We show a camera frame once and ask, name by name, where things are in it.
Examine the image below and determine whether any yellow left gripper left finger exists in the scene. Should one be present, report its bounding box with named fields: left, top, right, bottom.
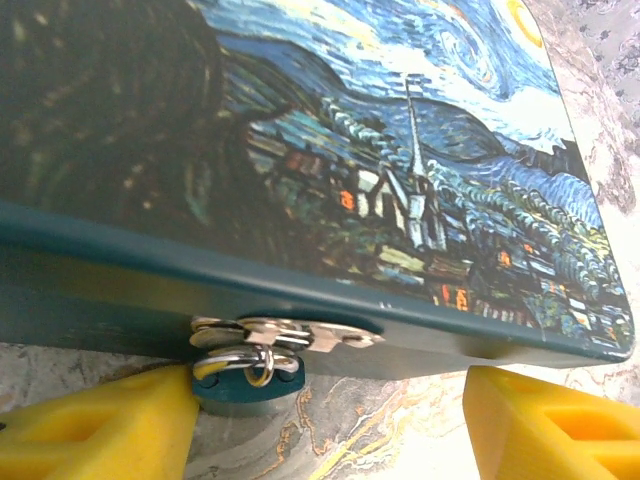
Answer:
left=0, top=364, right=202, bottom=480

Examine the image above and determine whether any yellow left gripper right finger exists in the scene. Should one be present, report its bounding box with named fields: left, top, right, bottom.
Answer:
left=461, top=364, right=640, bottom=480

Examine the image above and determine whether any teal padlock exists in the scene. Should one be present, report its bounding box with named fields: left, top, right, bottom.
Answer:
left=191, top=349, right=306, bottom=418

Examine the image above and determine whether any silver box latch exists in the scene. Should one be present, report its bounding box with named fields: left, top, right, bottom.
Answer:
left=299, top=321, right=387, bottom=354

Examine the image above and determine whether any starry night painted box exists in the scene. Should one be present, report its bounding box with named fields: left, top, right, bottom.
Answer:
left=0, top=0, right=636, bottom=381

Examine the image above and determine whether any small silver key ring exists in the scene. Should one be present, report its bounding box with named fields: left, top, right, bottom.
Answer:
left=243, top=346, right=277, bottom=389

